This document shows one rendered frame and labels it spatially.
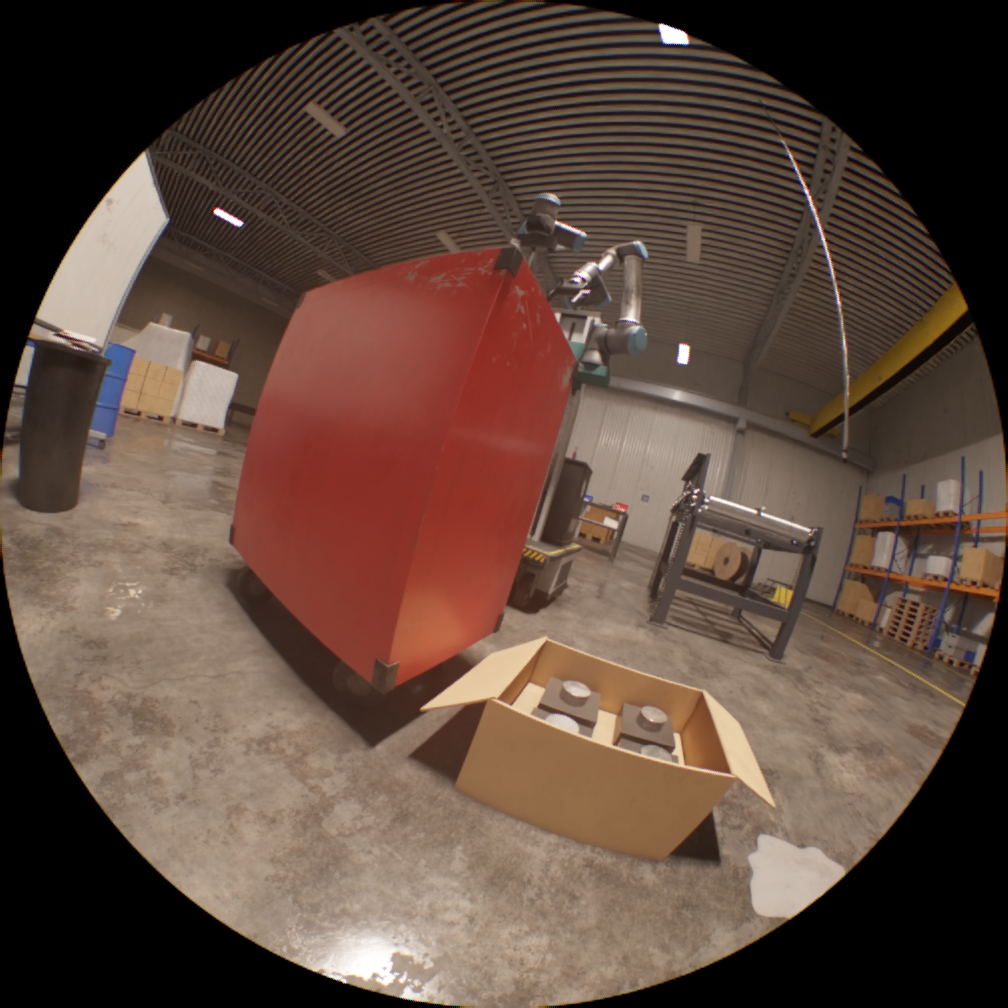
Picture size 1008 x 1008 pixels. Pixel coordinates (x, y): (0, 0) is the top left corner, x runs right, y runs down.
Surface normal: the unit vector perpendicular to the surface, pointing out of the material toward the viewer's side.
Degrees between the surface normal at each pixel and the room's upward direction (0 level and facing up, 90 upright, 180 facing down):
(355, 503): 90
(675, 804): 90
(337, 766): 0
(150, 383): 90
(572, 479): 90
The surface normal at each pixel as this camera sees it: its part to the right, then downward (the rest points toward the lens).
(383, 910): 0.29, -0.96
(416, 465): -0.40, -0.08
